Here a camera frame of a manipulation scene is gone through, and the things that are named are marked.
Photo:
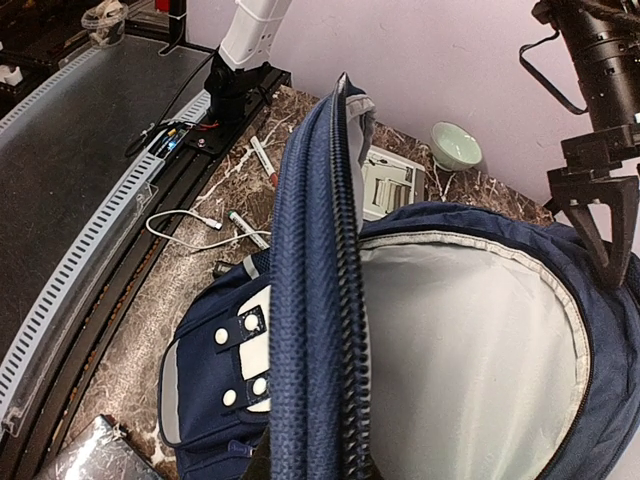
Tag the grey slotted cable duct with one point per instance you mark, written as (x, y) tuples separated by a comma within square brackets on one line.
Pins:
[(62, 154)]

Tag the red capped white marker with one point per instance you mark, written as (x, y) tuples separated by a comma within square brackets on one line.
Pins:
[(264, 160)]

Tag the pale green ceramic bowl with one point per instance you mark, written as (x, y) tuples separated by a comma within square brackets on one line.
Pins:
[(454, 149)]

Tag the green capped white marker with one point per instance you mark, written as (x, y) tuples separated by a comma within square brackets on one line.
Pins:
[(257, 237)]

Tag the Wuthering Heights dark book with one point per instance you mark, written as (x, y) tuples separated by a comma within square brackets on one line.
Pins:
[(100, 451)]

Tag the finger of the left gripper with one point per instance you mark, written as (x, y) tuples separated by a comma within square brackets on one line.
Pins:
[(621, 196)]

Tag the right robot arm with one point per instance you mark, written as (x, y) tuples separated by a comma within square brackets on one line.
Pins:
[(241, 62)]

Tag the white charger with cable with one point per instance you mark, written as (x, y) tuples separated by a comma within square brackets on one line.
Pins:
[(196, 232)]

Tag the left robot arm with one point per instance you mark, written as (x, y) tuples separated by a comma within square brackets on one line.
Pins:
[(602, 38)]

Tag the navy blue student backpack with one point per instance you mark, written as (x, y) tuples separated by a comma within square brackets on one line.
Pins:
[(440, 342)]

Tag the grey ianra booklet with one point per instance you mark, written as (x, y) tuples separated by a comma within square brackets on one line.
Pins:
[(390, 182)]

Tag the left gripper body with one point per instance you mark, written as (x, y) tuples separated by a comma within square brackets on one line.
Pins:
[(585, 178)]

